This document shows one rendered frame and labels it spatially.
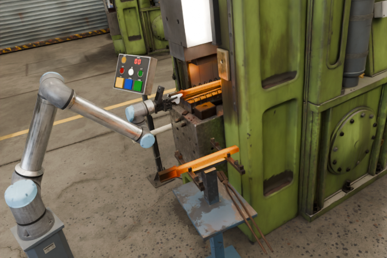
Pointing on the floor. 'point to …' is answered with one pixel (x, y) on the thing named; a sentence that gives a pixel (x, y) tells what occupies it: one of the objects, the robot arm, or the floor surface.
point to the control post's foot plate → (157, 180)
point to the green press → (134, 11)
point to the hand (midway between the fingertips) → (179, 93)
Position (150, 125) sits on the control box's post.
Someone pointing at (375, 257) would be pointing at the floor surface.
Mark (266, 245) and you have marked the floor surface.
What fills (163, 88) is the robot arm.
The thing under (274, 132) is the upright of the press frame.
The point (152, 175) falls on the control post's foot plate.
